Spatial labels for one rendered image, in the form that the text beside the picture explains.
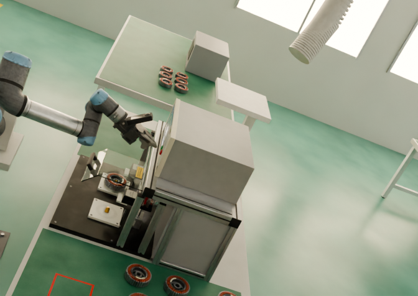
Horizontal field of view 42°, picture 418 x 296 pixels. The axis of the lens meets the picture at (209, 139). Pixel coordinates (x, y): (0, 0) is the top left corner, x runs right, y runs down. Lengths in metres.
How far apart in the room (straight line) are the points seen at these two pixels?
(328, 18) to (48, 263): 2.16
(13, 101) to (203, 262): 1.07
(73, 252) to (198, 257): 0.55
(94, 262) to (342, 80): 5.63
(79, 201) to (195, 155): 0.66
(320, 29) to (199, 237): 1.60
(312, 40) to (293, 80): 4.02
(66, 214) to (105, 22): 4.88
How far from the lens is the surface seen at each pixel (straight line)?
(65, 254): 2.42
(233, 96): 3.41
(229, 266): 2.75
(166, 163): 2.38
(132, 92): 4.07
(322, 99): 7.61
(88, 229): 2.55
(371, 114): 7.86
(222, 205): 2.43
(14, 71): 2.35
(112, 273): 2.41
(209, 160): 2.36
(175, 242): 2.48
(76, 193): 2.74
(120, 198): 2.62
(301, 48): 3.42
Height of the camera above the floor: 2.32
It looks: 24 degrees down
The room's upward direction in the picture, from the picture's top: 25 degrees clockwise
